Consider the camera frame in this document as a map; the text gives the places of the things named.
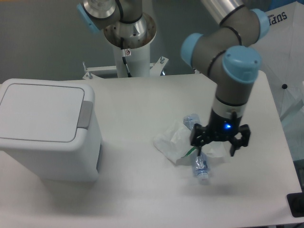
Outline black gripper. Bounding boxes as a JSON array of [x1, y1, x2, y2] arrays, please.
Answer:
[[190, 109, 250, 157]]

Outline white push-button trash can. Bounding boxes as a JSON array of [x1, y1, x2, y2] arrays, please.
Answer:
[[0, 79, 102, 181]]

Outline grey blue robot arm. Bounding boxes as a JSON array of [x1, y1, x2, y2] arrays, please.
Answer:
[[77, 0, 270, 155]]

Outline crushed clear plastic bottle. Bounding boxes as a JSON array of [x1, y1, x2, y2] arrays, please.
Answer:
[[183, 114, 209, 184]]

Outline crumpled white paper wrapper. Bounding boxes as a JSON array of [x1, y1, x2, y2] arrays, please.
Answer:
[[152, 121, 227, 165]]

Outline black device at table edge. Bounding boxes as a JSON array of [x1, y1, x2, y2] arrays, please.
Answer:
[[286, 192, 304, 218]]

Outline white Superior umbrella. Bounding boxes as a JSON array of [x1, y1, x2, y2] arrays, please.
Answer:
[[256, 2, 304, 143]]

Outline white metal base frame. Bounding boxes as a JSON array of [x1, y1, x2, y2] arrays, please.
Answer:
[[82, 57, 169, 80]]

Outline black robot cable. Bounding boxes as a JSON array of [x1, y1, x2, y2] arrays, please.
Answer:
[[120, 37, 133, 78]]

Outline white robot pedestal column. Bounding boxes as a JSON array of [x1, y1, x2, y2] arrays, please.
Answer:
[[104, 13, 156, 77]]

